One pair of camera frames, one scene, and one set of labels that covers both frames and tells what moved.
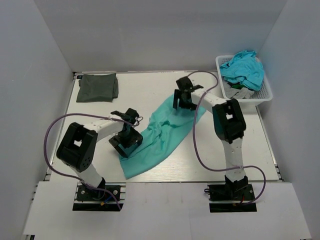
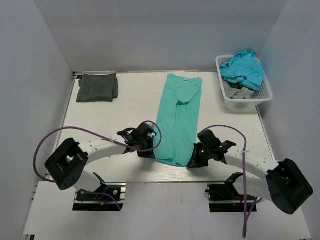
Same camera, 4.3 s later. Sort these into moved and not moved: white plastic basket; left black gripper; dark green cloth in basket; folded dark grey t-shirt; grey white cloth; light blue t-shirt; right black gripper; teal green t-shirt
Moved: left black gripper; right black gripper; teal green t-shirt
Not moved: dark green cloth in basket; folded dark grey t-shirt; white plastic basket; light blue t-shirt; grey white cloth
